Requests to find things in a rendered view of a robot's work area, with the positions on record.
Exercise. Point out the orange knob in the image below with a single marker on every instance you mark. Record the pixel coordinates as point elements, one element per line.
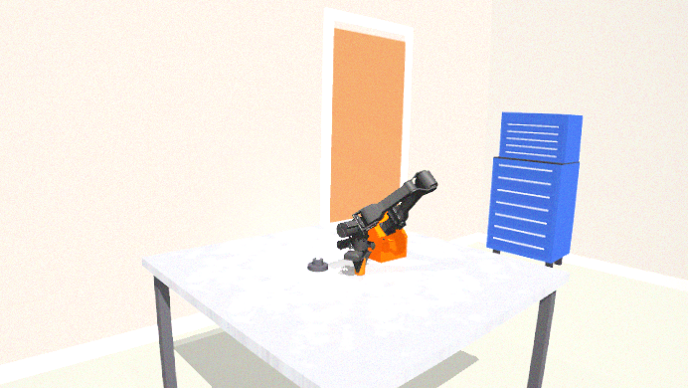
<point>362,271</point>

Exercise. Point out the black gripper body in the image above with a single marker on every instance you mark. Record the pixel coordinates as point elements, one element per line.
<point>360,246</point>

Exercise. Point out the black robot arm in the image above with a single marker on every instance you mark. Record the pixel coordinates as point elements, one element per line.
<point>410,193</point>

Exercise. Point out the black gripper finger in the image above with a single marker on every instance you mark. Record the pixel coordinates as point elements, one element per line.
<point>358,265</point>
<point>366,256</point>

